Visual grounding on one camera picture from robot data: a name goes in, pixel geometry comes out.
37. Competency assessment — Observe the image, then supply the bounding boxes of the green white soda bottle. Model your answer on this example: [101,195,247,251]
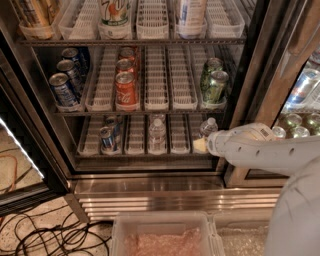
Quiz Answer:
[98,0,130,26]

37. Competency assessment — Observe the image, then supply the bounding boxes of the silver blue can behind glass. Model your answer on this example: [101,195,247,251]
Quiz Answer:
[286,68,320,109]

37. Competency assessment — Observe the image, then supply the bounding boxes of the red cola can rear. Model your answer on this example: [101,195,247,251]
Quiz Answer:
[118,47,136,61]

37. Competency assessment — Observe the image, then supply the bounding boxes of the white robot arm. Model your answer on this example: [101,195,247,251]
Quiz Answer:
[193,123,320,256]

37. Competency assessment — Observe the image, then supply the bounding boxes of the blue energy can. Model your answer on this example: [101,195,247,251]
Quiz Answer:
[105,115,121,142]
[100,127,117,152]

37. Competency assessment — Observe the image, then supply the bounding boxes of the clear bin pink bubble wrap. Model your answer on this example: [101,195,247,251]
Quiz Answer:
[110,211,225,256]

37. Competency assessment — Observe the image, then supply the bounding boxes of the green soda can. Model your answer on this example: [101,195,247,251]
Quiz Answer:
[200,57,223,93]
[204,70,229,104]

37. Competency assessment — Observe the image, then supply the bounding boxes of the blue soda can middle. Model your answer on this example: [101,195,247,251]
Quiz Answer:
[57,59,83,93]

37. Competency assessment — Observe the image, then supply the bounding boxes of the blue energy can rear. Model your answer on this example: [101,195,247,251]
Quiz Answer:
[105,115,121,142]

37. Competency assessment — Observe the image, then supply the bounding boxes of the red cola can middle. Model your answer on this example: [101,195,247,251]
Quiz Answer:
[116,59,135,73]

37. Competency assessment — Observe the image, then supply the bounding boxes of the blue energy can front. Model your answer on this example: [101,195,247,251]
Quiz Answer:
[100,127,117,152]

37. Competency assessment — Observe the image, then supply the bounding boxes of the red cola can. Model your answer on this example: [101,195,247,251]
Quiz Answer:
[118,47,136,61]
[116,59,135,73]
[115,72,137,110]

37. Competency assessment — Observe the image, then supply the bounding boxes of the red cola can front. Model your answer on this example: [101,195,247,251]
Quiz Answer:
[115,72,137,110]

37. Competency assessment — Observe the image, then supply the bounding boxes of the open fridge door left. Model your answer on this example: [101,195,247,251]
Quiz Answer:
[0,33,68,217]

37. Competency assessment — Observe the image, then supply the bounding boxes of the orange floor cable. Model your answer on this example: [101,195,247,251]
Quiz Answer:
[0,153,19,196]

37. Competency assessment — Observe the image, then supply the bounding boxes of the white blue bottle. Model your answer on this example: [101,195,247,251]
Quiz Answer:
[175,0,207,27]

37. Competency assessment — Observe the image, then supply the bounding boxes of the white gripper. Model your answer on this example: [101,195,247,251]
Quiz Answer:
[193,130,236,157]

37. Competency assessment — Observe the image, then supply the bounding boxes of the blue soda can front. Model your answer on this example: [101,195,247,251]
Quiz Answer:
[49,73,79,107]

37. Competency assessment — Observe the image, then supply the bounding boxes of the blue soda can rear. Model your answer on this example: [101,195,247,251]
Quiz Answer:
[61,47,87,74]

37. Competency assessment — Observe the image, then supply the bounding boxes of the yellow drink cans top left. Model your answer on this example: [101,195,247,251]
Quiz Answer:
[14,0,60,28]

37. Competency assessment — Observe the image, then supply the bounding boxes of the blue soda can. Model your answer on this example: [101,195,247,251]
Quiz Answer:
[57,59,83,93]
[61,47,87,74]
[49,73,79,107]

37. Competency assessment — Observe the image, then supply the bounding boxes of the green soda can front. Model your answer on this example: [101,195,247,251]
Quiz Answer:
[204,70,229,104]

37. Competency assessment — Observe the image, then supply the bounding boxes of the green soda can rear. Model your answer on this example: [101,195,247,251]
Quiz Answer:
[200,57,223,93]

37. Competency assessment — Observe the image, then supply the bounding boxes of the clear water bottle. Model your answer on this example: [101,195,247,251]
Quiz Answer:
[148,118,166,155]
[196,117,218,142]

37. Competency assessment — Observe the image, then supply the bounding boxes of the stainless fridge base grille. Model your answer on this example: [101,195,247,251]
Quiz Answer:
[64,173,280,222]

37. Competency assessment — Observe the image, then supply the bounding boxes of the black floor cables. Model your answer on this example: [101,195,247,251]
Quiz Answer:
[0,202,111,256]

